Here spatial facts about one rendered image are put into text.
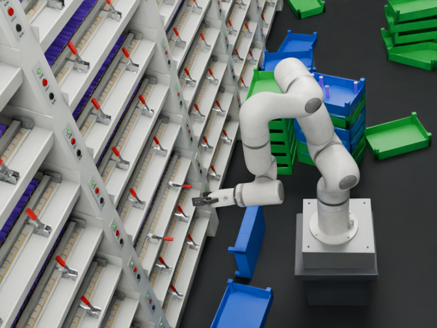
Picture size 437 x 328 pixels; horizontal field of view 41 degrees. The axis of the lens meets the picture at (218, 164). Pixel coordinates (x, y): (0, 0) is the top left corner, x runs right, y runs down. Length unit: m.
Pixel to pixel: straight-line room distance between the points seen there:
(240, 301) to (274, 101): 1.16
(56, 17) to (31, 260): 0.62
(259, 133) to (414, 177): 1.40
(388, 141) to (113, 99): 1.76
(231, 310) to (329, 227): 0.63
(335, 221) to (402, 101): 1.41
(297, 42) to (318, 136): 2.19
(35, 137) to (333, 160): 0.98
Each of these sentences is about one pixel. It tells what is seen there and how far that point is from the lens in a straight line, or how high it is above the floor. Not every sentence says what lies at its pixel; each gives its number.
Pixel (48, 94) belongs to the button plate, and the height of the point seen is 1.41.
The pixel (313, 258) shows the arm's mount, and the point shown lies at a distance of 2.30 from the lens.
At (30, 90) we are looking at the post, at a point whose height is 1.45.
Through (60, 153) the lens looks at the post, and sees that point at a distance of 1.59.
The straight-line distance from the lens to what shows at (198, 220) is 2.75.
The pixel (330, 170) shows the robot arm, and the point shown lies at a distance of 1.98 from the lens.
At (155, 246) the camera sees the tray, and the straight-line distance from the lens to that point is 2.21.
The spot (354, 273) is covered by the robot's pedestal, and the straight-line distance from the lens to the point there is 2.33.
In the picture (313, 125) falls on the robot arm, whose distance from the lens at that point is 1.85.
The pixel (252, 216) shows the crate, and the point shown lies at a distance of 2.65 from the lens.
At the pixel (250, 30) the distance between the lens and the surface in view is 3.59.
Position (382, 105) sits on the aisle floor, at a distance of 3.46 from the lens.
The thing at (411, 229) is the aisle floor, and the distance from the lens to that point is 2.83.
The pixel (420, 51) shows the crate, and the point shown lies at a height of 0.00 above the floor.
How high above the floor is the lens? 2.20
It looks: 43 degrees down
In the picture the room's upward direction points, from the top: 14 degrees counter-clockwise
